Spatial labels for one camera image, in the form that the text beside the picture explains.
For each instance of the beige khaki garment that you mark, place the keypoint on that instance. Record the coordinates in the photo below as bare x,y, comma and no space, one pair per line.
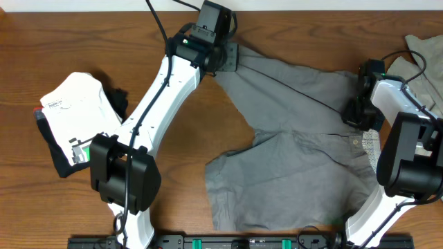
427,87

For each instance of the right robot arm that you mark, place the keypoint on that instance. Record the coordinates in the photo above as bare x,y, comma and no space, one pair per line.
409,168

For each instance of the folded black garment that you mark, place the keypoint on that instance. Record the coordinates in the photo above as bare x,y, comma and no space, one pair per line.
118,101

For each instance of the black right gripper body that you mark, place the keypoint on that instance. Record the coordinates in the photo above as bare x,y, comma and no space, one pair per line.
365,116

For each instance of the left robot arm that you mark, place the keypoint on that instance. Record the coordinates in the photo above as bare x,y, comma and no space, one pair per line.
122,165

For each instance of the grey shorts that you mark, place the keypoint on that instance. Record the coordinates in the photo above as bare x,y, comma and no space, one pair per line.
305,165

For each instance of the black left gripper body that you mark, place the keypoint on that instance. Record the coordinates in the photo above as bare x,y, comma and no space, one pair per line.
221,57

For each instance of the folded white printed t-shirt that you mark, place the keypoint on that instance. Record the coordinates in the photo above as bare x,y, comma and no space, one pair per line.
76,111

